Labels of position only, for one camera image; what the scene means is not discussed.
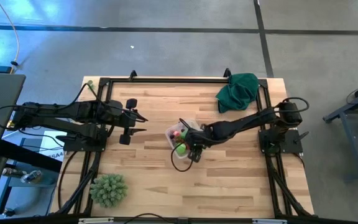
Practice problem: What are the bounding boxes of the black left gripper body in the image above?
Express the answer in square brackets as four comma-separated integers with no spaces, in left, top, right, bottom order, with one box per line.
[106,98,138,146]

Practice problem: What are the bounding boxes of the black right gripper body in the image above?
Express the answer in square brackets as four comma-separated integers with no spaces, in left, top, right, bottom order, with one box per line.
[185,124,213,164]

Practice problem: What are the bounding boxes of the clear plastic tupperware container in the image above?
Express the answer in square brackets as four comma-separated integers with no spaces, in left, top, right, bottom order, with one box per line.
[165,119,203,160]

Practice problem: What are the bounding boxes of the dark green cloth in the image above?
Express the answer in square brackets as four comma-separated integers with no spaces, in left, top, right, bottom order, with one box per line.
[215,73,260,114]

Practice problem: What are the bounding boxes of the green spiky artificial plant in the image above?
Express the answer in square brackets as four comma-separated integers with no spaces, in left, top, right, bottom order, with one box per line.
[89,173,128,208]

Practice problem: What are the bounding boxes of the white paper label sheet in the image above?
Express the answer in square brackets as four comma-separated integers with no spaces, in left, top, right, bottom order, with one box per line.
[39,130,67,162]

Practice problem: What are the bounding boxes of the black desk beam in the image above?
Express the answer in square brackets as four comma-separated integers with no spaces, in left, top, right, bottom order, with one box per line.
[0,139,63,174]

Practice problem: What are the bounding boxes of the silver metal tube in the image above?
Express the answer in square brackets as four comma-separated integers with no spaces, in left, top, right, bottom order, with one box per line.
[1,167,23,179]

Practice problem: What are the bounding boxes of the black caster wheel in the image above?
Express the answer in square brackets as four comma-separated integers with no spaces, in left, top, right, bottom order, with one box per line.
[1,207,17,218]

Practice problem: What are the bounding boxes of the dark blue metal table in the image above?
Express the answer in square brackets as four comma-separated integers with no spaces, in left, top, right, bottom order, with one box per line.
[321,77,358,183]

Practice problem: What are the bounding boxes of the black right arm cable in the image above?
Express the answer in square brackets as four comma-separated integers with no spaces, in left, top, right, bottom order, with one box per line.
[170,96,310,172]

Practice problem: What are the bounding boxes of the black metal table frame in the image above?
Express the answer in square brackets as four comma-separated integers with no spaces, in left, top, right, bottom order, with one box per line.
[52,76,316,218]

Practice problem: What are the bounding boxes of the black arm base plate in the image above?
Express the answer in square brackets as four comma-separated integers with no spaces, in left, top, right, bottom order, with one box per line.
[259,129,304,156]
[55,134,109,152]

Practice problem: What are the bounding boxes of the thin black table cable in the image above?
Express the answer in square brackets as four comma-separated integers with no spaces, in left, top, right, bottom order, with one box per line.
[122,212,175,224]

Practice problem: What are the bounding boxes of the silver metal bracket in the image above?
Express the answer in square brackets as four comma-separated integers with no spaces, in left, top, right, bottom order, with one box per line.
[78,217,114,224]
[252,218,288,224]

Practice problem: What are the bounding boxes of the cream floor cable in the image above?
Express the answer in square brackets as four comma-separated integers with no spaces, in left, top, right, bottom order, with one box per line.
[0,0,21,75]

